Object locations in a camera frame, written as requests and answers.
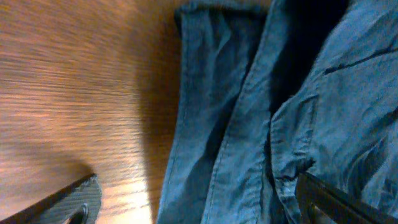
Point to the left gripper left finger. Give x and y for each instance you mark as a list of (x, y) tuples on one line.
[(79, 202)]

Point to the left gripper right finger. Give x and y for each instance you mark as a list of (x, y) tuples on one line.
[(319, 202)]

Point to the navy blue shorts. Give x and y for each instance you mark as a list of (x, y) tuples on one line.
[(267, 94)]

